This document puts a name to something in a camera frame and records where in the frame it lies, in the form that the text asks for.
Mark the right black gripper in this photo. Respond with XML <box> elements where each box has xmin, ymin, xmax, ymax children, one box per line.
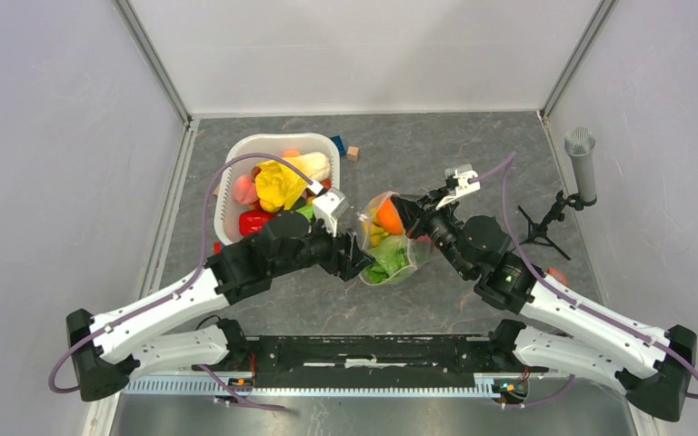
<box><xmin>391</xmin><ymin>185</ymin><xmax>473</xmax><ymax>279</ymax></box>

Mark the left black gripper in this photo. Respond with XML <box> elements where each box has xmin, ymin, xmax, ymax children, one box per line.
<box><xmin>272</xmin><ymin>213</ymin><xmax>375</xmax><ymax>281</ymax></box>

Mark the orange bell pepper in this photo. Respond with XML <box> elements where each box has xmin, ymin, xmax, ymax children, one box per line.
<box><xmin>374</xmin><ymin>197</ymin><xmax>404</xmax><ymax>235</ymax></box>

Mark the green napa cabbage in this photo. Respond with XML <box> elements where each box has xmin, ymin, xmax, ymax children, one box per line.
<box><xmin>360</xmin><ymin>236</ymin><xmax>414</xmax><ymax>286</ymax></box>

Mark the clear zip top bag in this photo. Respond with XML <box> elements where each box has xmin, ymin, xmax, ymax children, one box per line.
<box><xmin>358</xmin><ymin>191</ymin><xmax>434</xmax><ymax>286</ymax></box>

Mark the yellow crinkled lettuce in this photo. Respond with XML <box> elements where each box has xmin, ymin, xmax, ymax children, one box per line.
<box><xmin>254</xmin><ymin>152</ymin><xmax>332</xmax><ymax>213</ymax></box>

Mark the yellow banana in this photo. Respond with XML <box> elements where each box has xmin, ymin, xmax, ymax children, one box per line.
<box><xmin>365</xmin><ymin>207</ymin><xmax>390</xmax><ymax>248</ymax></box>

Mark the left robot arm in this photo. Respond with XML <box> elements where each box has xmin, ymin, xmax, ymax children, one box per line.
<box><xmin>66</xmin><ymin>213</ymin><xmax>374</xmax><ymax>402</ymax></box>

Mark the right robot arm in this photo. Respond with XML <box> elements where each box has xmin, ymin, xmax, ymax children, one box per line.
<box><xmin>391</xmin><ymin>190</ymin><xmax>697</xmax><ymax>422</ymax></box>

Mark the light green bitter gourd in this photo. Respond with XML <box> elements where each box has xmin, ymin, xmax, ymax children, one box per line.
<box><xmin>295</xmin><ymin>203</ymin><xmax>314</xmax><ymax>222</ymax></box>

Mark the small wooden cube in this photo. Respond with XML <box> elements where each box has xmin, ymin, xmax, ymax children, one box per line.
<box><xmin>346</xmin><ymin>146</ymin><xmax>360</xmax><ymax>162</ymax></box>

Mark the blue toy block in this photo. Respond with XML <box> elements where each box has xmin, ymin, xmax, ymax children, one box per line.
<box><xmin>330</xmin><ymin>135</ymin><xmax>347</xmax><ymax>156</ymax></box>

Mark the red pepper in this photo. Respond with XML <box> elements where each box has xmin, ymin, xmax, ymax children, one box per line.
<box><xmin>238</xmin><ymin>210</ymin><xmax>274</xmax><ymax>237</ymax></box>

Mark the black microphone tripod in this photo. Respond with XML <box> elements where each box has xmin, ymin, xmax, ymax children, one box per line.
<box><xmin>517</xmin><ymin>191</ymin><xmax>590</xmax><ymax>261</ymax></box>

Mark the lower reddish peach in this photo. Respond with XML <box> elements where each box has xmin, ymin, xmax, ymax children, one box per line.
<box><xmin>232</xmin><ymin>173</ymin><xmax>259</xmax><ymax>205</ymax></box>

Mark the white plastic basket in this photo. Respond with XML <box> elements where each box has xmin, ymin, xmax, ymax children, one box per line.
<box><xmin>214</xmin><ymin>133</ymin><xmax>340</xmax><ymax>245</ymax></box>

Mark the orange round object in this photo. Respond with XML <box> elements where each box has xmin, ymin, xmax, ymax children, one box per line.
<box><xmin>546</xmin><ymin>268</ymin><xmax>568</xmax><ymax>285</ymax></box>

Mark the grey microphone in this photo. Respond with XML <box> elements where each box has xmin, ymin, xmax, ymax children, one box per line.
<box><xmin>563</xmin><ymin>127</ymin><xmax>597</xmax><ymax>206</ymax></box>

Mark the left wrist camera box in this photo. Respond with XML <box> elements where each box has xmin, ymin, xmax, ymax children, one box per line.
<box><xmin>312</xmin><ymin>188</ymin><xmax>349</xmax><ymax>237</ymax></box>

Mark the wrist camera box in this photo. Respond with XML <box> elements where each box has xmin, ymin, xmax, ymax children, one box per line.
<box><xmin>312</xmin><ymin>188</ymin><xmax>349</xmax><ymax>237</ymax></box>
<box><xmin>435</xmin><ymin>163</ymin><xmax>481</xmax><ymax>210</ymax></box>

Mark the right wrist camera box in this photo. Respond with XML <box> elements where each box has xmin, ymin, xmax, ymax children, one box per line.
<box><xmin>435</xmin><ymin>163</ymin><xmax>481</xmax><ymax>210</ymax></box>

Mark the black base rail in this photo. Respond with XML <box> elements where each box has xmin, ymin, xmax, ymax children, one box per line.
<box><xmin>204</xmin><ymin>333</ymin><xmax>550</xmax><ymax>390</ymax></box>

